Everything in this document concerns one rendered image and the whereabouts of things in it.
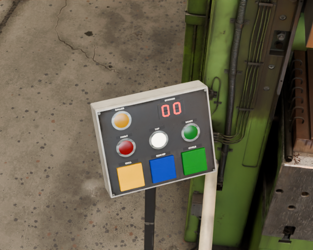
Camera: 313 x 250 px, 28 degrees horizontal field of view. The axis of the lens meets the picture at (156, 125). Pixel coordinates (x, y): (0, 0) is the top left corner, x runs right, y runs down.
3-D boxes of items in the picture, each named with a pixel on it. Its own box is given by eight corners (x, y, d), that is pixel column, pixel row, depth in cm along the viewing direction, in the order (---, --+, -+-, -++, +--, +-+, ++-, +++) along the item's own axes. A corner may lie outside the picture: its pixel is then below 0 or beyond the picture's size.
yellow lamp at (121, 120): (128, 130, 179) (128, 120, 175) (113, 128, 179) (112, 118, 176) (130, 122, 181) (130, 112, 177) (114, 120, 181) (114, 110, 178)
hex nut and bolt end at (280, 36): (282, 52, 191) (286, 35, 186) (273, 51, 191) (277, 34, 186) (282, 47, 193) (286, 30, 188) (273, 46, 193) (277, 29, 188)
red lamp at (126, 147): (133, 157, 182) (132, 148, 178) (117, 155, 182) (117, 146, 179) (134, 149, 184) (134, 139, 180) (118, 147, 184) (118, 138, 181)
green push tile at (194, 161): (207, 170, 191) (204, 147, 188) (184, 176, 189) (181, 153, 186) (205, 167, 192) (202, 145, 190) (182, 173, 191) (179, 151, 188)
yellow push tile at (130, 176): (145, 185, 186) (141, 162, 183) (121, 192, 184) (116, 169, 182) (143, 183, 188) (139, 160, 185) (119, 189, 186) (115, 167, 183)
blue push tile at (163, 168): (177, 178, 188) (174, 155, 185) (153, 183, 186) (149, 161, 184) (175, 175, 190) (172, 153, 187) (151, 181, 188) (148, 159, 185)
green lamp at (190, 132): (197, 142, 186) (198, 132, 183) (182, 140, 186) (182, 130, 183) (198, 133, 188) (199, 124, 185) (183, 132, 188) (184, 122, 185)
